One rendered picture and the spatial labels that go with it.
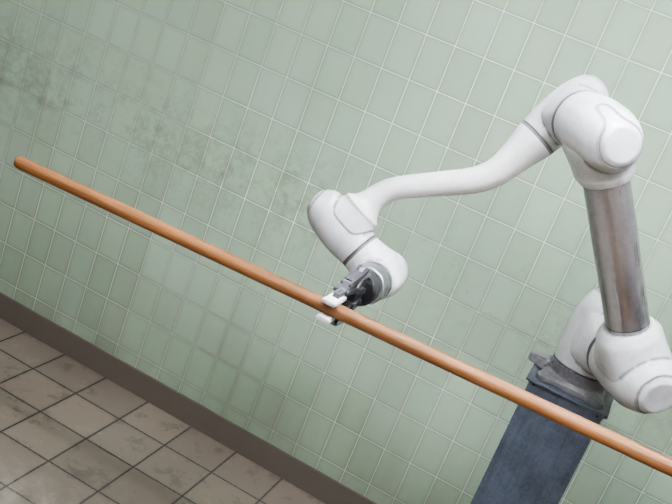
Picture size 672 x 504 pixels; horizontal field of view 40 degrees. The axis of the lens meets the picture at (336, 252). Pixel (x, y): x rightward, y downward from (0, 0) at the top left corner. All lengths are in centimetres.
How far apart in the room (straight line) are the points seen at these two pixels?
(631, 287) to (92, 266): 217
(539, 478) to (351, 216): 88
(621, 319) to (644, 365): 12
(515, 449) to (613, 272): 62
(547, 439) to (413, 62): 126
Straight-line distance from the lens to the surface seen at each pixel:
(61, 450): 328
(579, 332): 241
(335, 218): 213
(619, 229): 208
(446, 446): 324
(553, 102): 211
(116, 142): 352
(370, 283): 202
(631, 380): 222
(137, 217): 202
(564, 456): 250
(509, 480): 255
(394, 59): 304
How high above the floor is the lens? 183
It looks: 18 degrees down
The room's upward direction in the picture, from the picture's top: 21 degrees clockwise
